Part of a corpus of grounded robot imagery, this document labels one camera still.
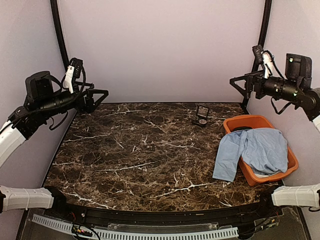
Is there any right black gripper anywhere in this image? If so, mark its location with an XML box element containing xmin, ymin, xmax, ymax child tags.
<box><xmin>230</xmin><ymin>67</ymin><xmax>301</xmax><ymax>102</ymax></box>

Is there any light blue shirt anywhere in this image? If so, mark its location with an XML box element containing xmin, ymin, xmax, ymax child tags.
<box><xmin>212</xmin><ymin>128</ymin><xmax>289</xmax><ymax>182</ymax></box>

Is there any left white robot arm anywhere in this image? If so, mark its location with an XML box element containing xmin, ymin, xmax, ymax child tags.
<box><xmin>0</xmin><ymin>70</ymin><xmax>109</xmax><ymax>218</ymax></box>

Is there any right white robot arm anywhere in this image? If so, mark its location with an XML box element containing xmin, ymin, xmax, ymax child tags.
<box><xmin>229</xmin><ymin>50</ymin><xmax>320</xmax><ymax>217</ymax></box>

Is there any round iridescent brooch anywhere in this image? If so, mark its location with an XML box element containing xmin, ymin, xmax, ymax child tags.
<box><xmin>198</xmin><ymin>119</ymin><xmax>207</xmax><ymax>125</ymax></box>

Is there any orange plastic basin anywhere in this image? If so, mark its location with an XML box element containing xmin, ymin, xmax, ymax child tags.
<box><xmin>223</xmin><ymin>114</ymin><xmax>299</xmax><ymax>186</ymax></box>

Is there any white garment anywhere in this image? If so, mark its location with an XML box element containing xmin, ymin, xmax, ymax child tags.
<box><xmin>254</xmin><ymin>172</ymin><xmax>279</xmax><ymax>179</ymax></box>

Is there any right black frame post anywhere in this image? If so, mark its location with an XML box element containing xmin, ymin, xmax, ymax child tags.
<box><xmin>241</xmin><ymin>0</ymin><xmax>273</xmax><ymax>115</ymax></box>

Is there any black frame post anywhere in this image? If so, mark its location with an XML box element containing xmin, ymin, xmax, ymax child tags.
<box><xmin>50</xmin><ymin>0</ymin><xmax>69</xmax><ymax>70</ymax></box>
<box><xmin>241</xmin><ymin>0</ymin><xmax>273</xmax><ymax>115</ymax></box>

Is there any left black frame post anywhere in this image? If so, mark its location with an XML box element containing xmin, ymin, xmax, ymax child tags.
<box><xmin>50</xmin><ymin>0</ymin><xmax>69</xmax><ymax>70</ymax></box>

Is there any black front rail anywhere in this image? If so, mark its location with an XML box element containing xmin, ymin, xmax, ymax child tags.
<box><xmin>42</xmin><ymin>186</ymin><xmax>283</xmax><ymax>232</ymax></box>

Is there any white slotted cable duct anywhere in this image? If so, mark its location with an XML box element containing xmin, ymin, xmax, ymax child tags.
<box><xmin>32</xmin><ymin>214</ymin><xmax>239</xmax><ymax>240</ymax></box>

